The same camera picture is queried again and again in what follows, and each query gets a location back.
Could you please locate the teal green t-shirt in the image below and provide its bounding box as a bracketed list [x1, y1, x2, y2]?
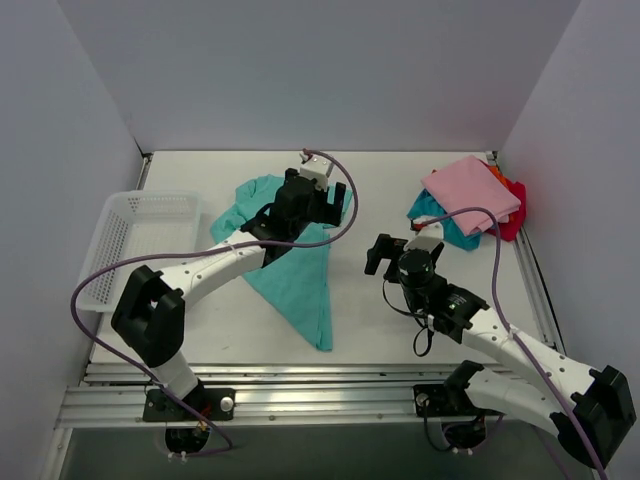
[210, 175, 333, 352]

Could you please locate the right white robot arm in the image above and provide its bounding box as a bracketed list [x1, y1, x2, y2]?
[364, 234, 636, 469]

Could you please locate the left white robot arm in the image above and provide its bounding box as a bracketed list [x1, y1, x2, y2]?
[111, 168, 347, 419]

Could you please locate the blue folded t-shirt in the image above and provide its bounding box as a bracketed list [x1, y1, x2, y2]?
[407, 189, 481, 252]

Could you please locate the red folded t-shirt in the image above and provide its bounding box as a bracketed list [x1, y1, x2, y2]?
[487, 180, 527, 242]

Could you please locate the pink folded t-shirt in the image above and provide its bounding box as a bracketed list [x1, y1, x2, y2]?
[421, 155, 522, 223]

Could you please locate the white plastic basket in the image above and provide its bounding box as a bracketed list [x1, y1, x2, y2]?
[79, 190, 201, 280]

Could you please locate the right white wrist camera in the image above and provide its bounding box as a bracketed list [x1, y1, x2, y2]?
[404, 222, 444, 251]

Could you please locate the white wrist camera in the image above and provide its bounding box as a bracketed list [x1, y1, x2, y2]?
[299, 152, 333, 192]
[404, 222, 444, 251]

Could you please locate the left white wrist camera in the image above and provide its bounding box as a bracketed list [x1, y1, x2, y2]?
[299, 152, 333, 192]

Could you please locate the right black thin cable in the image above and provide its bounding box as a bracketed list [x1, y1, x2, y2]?
[382, 277, 435, 358]

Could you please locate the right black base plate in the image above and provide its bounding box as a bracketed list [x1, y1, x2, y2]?
[412, 383, 499, 418]

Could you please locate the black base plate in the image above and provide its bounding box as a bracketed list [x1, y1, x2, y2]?
[142, 387, 236, 423]
[412, 383, 499, 418]

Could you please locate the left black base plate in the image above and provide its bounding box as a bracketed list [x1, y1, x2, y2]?
[142, 387, 236, 423]

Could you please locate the aluminium rail frame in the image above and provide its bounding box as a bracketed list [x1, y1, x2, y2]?
[58, 151, 564, 429]

